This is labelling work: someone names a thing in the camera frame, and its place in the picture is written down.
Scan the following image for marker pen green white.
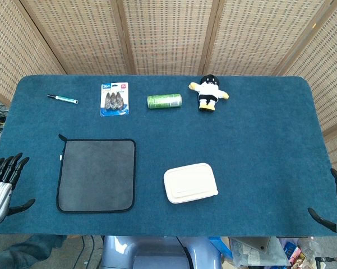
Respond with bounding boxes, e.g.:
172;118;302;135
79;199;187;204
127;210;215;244
47;94;79;105

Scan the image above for penguin plush toy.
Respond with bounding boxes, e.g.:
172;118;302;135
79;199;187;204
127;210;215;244
188;73;230;113

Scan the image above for blue blister pack of hooks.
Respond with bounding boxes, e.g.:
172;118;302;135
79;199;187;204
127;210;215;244
100;82;130;118

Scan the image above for bamboo folding screen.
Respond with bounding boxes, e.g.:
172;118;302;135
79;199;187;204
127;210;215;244
0;0;337;171

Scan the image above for clear plastic storage bin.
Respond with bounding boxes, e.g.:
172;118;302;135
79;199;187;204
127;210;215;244
229;236;291;267

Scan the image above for white lidded food container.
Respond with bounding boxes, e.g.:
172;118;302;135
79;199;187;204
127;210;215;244
163;163;219;205

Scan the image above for grey and green cloth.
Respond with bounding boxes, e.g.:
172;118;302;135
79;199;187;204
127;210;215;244
56;133;137;214

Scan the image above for colourful snack packets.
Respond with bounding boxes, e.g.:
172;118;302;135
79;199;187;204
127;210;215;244
283;240;308;266

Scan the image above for green drink can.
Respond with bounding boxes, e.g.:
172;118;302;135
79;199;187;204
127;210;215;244
146;93;183;110

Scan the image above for dark trousers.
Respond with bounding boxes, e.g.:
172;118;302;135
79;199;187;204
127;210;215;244
0;234;68;269

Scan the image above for blue grey robot torso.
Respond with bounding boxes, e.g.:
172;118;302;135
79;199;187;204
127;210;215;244
100;235;224;269

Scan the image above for blue carpet table cover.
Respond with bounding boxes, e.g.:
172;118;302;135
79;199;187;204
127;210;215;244
0;74;337;238

